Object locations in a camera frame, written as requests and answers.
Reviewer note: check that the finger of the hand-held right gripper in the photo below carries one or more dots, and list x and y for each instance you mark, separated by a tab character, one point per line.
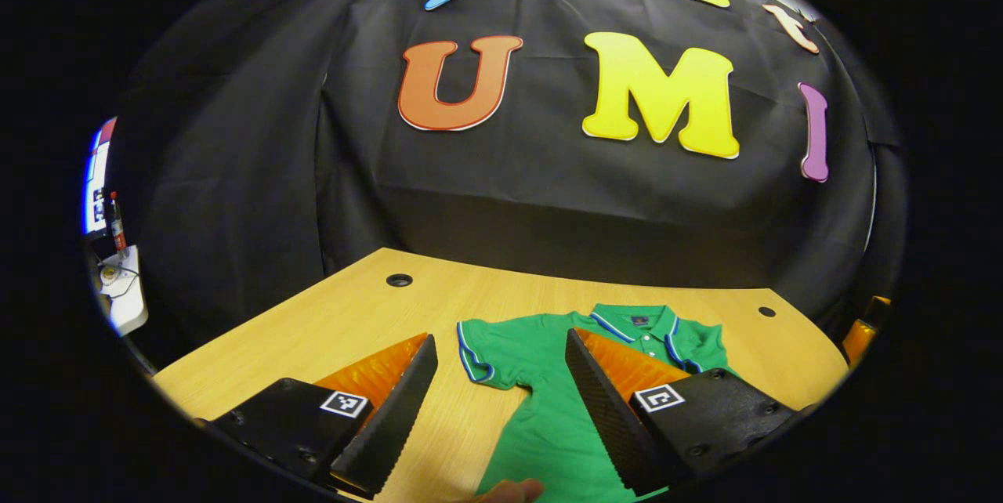
879	304
858	342

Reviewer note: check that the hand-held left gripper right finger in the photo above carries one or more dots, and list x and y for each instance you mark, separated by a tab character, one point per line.
607	417

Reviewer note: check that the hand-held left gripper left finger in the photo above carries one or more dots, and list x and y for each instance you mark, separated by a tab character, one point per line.
392	417

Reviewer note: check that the green T-shirt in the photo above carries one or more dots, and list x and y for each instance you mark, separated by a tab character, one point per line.
541	425

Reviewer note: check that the black backdrop cloth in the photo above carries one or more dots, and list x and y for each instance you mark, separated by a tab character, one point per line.
509	213

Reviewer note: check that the white side shelf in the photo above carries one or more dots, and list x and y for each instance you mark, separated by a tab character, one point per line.
129	307

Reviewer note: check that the small red bottle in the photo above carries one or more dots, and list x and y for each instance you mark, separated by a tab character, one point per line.
117	229

